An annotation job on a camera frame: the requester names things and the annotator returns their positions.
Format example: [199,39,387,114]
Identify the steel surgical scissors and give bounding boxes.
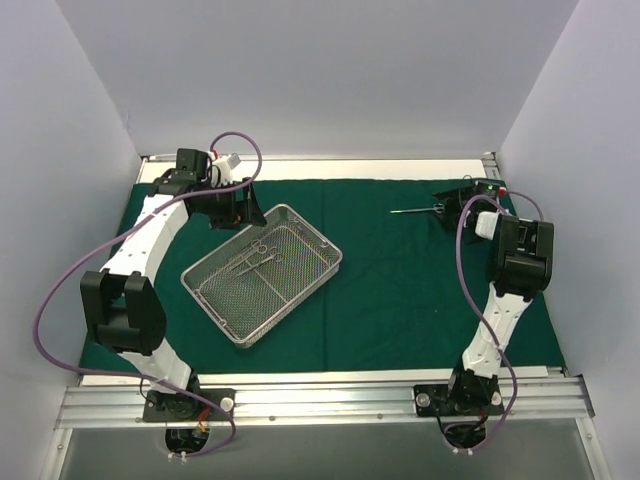
[389,203,445,215]

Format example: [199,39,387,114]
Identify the steel surgical forceps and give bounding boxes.
[229,239,268,269]

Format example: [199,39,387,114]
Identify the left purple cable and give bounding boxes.
[32,131,264,455]

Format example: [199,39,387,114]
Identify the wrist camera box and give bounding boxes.
[474,211,501,240]
[209,152,241,188]

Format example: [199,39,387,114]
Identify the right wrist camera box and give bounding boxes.
[474,211,501,240]

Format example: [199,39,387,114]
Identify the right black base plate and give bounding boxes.
[413,383,505,418]

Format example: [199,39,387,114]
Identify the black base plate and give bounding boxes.
[413,383,505,418]
[142,388,236,423]

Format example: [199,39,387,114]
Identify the aluminium front rail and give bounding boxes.
[56,366,594,429]

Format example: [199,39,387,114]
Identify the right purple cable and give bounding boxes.
[439,189,544,446]

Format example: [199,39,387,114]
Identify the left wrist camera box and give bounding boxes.
[209,152,241,188]

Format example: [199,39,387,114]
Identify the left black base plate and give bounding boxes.
[142,388,236,423]

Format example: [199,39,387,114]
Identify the purple cable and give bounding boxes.
[439,189,544,446]
[32,131,264,455]

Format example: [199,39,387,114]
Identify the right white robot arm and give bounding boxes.
[433,181,554,413]

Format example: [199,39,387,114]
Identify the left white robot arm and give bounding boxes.
[80,148,266,419]

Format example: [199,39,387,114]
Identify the metal mesh instrument tray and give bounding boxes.
[181,204,343,349]

